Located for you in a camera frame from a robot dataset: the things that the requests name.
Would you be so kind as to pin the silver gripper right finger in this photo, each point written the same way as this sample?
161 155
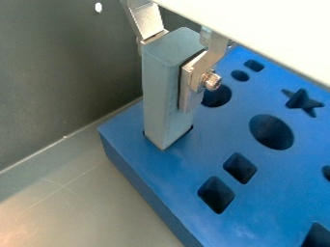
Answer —
198 76

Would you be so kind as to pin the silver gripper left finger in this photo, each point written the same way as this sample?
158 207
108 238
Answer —
144 19

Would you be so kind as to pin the grey rectangular block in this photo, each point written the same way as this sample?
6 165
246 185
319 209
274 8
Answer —
163 55

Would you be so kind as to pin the blue foam shape board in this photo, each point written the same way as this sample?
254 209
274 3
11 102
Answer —
243 182

